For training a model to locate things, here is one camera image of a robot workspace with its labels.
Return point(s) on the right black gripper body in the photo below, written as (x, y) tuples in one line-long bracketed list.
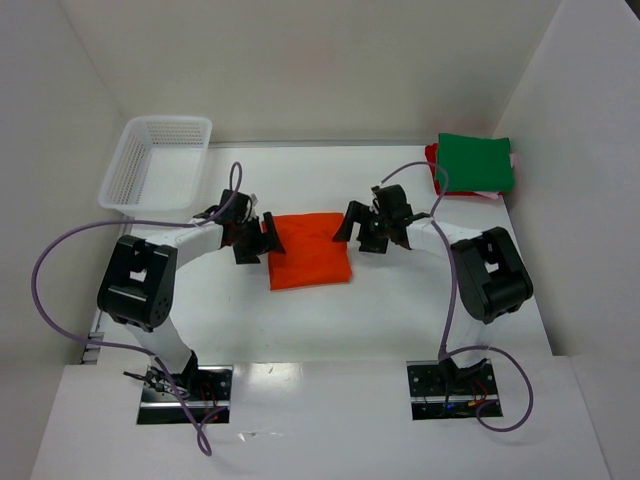
[(370, 230)]

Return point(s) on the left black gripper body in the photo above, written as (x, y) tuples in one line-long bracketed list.
[(251, 240)]

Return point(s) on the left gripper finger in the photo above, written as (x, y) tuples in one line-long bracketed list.
[(270, 234), (247, 253)]

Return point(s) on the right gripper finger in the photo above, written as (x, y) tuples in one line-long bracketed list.
[(372, 241), (355, 213)]

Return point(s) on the orange t shirt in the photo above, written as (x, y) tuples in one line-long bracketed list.
[(311, 256)]

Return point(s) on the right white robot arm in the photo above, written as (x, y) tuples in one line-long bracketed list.
[(488, 274)]

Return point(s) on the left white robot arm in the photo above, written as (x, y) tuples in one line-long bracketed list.
[(137, 290)]

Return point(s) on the red folded t shirt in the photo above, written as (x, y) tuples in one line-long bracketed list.
[(431, 158)]

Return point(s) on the green folded t shirt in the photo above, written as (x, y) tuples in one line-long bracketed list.
[(471, 164)]

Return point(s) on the pink folded t shirt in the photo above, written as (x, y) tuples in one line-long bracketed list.
[(496, 195)]

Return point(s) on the white plastic basket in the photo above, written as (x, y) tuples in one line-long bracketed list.
[(157, 166)]

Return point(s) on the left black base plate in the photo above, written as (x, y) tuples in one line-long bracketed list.
[(209, 401)]

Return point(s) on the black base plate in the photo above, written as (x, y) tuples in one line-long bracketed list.
[(209, 401), (445, 391)]

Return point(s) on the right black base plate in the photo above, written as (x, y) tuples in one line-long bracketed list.
[(445, 391)]

